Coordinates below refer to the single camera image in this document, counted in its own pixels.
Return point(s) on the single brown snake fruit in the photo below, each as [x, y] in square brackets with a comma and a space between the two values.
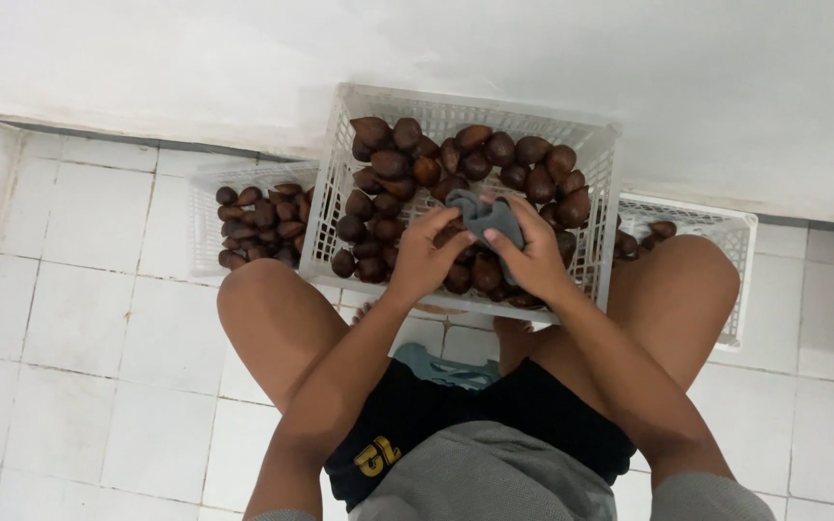
[449, 234]

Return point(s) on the large white plastic crate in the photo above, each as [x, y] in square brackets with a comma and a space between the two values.
[446, 112]

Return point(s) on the low white plastic crate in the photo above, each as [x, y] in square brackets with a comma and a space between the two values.
[714, 231]

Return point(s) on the person's right leg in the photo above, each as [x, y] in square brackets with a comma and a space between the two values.
[677, 304]

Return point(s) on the person's left leg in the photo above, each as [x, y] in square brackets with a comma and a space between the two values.
[279, 325]

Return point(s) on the person's left hand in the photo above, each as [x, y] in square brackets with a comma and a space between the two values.
[417, 260]

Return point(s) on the person's black shorts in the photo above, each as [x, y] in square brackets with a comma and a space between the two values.
[406, 412]

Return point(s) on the grey cloth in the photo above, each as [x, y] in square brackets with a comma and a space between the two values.
[478, 213]

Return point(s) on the pile of brown snake fruits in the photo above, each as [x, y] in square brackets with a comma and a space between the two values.
[395, 163]

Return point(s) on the person's left foot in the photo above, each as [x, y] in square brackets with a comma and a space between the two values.
[362, 313]

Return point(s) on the person's right foot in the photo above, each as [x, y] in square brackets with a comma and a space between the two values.
[512, 325]

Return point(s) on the heap of small snake fruits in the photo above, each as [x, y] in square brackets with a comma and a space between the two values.
[258, 218]

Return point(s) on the person's leg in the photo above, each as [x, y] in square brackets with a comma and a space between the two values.
[677, 304]
[279, 325]

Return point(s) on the person's right hand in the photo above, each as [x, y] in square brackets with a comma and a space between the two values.
[540, 257]

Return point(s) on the person's grey shirt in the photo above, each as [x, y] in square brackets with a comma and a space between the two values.
[489, 470]

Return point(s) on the small white plastic crate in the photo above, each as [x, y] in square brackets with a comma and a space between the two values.
[203, 228]

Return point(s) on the person's foot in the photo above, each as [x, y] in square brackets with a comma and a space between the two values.
[362, 313]
[512, 325]

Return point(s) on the light blue plastic stool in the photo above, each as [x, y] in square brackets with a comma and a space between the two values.
[446, 370]

